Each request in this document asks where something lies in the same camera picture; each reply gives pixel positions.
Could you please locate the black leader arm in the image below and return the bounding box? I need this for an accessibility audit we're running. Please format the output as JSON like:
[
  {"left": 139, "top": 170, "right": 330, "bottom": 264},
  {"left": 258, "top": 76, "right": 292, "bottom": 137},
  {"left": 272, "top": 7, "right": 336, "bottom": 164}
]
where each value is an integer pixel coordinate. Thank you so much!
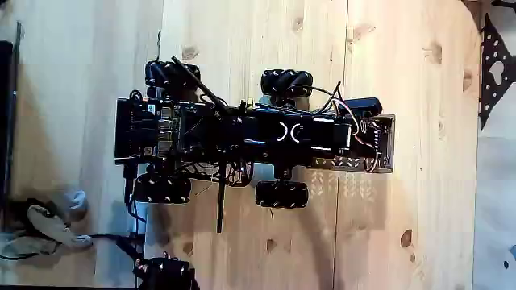
[{"left": 133, "top": 252, "right": 201, "bottom": 290}]

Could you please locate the black perforated basket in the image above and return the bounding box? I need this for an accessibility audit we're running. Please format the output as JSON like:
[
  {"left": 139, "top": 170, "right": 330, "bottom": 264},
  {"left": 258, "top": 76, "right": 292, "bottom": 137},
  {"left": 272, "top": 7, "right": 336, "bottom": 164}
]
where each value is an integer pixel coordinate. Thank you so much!
[{"left": 308, "top": 113, "right": 396, "bottom": 175}]

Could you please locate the grey sock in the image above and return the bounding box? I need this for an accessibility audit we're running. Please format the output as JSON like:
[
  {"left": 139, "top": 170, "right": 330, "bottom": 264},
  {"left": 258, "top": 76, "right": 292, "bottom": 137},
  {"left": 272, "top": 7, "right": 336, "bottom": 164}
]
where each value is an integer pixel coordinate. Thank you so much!
[{"left": 50, "top": 188, "right": 89, "bottom": 218}]

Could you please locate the beige sock with dark trim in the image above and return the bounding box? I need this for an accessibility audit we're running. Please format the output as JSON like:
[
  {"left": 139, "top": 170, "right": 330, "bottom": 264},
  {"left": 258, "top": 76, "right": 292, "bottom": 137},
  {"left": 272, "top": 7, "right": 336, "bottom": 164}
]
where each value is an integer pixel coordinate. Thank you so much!
[{"left": 26, "top": 204, "right": 94, "bottom": 249}]

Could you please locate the crumpled grey-beige sock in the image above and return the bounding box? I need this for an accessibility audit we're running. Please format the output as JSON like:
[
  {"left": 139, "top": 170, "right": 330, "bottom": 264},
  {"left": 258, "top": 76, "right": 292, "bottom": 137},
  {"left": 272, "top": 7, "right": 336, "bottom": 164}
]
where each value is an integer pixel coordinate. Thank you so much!
[{"left": 0, "top": 233, "right": 60, "bottom": 261}]

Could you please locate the black mecanum wheel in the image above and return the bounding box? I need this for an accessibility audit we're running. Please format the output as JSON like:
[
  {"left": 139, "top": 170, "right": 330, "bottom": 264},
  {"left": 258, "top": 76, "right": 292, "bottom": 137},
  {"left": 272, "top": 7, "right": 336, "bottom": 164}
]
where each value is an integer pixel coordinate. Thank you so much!
[
  {"left": 254, "top": 180, "right": 310, "bottom": 209},
  {"left": 260, "top": 68, "right": 314, "bottom": 98},
  {"left": 132, "top": 173, "right": 193, "bottom": 205},
  {"left": 144, "top": 59, "right": 202, "bottom": 90}
]

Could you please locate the black dotted star-shaped mat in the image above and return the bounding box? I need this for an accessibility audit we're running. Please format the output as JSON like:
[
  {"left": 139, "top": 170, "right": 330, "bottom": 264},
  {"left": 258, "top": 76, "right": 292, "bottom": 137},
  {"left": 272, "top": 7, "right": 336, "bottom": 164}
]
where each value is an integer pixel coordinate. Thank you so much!
[{"left": 478, "top": 13, "right": 516, "bottom": 131}]

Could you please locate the black antenna rod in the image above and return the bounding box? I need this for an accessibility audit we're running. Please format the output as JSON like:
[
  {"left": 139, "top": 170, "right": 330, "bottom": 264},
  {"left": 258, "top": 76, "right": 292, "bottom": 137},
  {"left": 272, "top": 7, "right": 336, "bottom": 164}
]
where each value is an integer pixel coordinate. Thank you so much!
[
  {"left": 216, "top": 159, "right": 227, "bottom": 234},
  {"left": 170, "top": 56, "right": 231, "bottom": 116}
]

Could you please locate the black mobile robot chassis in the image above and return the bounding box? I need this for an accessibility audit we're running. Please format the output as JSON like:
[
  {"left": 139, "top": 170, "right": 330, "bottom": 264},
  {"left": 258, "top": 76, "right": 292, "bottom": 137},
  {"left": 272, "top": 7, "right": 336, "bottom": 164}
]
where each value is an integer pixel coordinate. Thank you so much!
[{"left": 114, "top": 90, "right": 256, "bottom": 189}]

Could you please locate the thin dark rod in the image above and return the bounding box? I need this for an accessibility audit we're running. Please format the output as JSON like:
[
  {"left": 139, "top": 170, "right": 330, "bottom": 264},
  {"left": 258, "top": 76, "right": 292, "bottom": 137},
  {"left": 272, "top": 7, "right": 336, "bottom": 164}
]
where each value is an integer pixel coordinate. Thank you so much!
[{"left": 2, "top": 20, "right": 23, "bottom": 202}]

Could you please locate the black flat panel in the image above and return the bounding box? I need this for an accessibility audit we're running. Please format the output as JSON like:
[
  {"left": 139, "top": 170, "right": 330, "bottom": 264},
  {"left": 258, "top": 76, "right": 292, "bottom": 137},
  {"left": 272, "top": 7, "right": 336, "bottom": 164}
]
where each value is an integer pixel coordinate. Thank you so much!
[{"left": 0, "top": 39, "right": 14, "bottom": 210}]

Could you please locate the red and white servo cable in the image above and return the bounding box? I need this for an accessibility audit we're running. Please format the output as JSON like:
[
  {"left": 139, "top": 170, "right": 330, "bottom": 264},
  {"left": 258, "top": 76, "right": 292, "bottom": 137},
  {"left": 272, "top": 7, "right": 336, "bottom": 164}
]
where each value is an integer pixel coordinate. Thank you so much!
[{"left": 332, "top": 98, "right": 382, "bottom": 173}]

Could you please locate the black oval camera box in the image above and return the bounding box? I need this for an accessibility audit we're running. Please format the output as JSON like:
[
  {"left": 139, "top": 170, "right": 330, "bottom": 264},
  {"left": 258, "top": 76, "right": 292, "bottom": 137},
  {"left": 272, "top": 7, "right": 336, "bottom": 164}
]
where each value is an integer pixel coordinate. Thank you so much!
[{"left": 337, "top": 97, "right": 384, "bottom": 118}]

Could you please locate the black camera cable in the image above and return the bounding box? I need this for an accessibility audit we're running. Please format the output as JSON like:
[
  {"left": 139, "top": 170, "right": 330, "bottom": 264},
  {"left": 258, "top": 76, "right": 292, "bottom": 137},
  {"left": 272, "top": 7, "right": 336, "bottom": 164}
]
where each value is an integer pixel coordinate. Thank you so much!
[{"left": 310, "top": 81, "right": 343, "bottom": 114}]

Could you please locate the black power cable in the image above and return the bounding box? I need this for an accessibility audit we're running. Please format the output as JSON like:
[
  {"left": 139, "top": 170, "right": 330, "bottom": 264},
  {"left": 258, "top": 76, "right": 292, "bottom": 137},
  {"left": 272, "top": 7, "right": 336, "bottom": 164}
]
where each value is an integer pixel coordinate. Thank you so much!
[{"left": 123, "top": 160, "right": 148, "bottom": 242}]

